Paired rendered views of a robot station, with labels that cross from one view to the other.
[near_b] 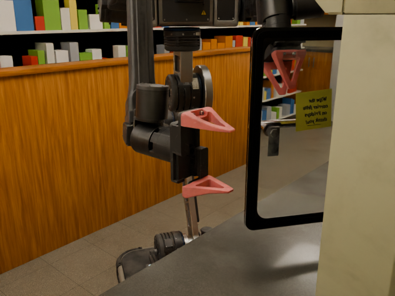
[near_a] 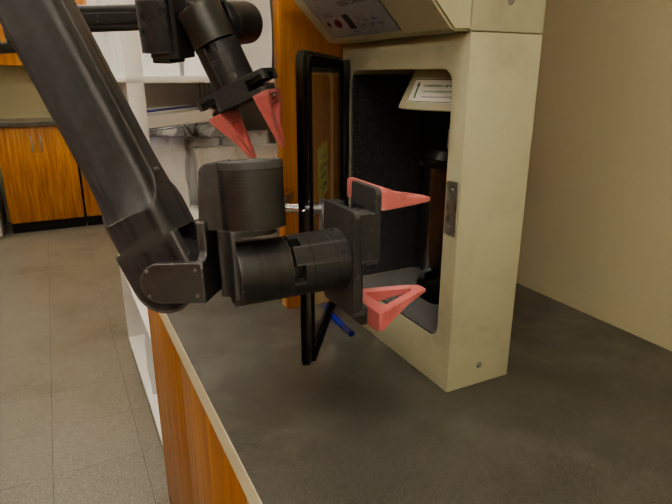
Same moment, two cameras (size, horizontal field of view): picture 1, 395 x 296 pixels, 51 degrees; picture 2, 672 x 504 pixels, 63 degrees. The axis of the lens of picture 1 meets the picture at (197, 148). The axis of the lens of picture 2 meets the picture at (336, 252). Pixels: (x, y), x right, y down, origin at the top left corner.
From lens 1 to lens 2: 0.68 m
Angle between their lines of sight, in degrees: 64
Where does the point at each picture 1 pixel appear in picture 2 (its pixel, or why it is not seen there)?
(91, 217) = not seen: outside the picture
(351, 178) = (481, 221)
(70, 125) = not seen: outside the picture
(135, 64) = (125, 130)
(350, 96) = (479, 128)
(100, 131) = not seen: outside the picture
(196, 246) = (255, 443)
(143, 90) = (268, 169)
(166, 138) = (330, 247)
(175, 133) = (369, 226)
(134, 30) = (83, 50)
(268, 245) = (307, 380)
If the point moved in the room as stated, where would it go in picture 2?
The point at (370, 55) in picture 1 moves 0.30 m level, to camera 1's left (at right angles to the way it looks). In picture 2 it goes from (495, 78) to (441, 81)
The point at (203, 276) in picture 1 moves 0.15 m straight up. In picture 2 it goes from (339, 458) to (339, 341)
